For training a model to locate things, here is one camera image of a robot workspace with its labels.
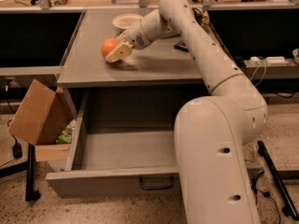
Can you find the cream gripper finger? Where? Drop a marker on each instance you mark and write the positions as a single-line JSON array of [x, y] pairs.
[[122, 36], [119, 52]]

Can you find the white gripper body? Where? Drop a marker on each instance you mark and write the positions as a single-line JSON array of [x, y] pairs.
[[135, 35]]

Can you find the orange fruit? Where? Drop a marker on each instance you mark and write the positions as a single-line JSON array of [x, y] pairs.
[[108, 45]]

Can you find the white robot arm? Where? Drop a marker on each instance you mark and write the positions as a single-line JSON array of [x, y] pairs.
[[209, 131]]

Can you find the open grey top drawer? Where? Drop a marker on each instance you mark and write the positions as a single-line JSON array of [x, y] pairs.
[[123, 134]]

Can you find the white bowl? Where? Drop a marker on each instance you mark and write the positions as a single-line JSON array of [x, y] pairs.
[[123, 21]]

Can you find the grey cabinet counter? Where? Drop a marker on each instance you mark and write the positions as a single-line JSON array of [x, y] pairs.
[[159, 62]]

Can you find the crumpled brown snack bag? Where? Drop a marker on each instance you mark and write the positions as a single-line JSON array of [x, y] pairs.
[[201, 16]]

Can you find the brown cardboard box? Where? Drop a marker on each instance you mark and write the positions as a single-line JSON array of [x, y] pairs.
[[41, 118]]

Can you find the green packet in box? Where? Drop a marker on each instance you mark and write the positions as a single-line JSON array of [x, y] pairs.
[[64, 138]]

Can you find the black power adapter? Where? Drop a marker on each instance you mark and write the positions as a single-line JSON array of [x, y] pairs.
[[17, 151]]

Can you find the white power strip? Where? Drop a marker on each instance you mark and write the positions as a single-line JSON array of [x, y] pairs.
[[268, 61]]

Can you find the black metal leg left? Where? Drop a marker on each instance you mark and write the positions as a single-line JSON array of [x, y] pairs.
[[31, 195]]

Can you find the black metal leg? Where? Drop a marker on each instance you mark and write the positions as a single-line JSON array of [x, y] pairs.
[[31, 195], [289, 210]]

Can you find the black metal leg right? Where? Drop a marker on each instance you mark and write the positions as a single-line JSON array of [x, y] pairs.
[[289, 210]]

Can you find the black drawer handle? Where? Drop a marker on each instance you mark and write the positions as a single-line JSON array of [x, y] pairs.
[[156, 183]]

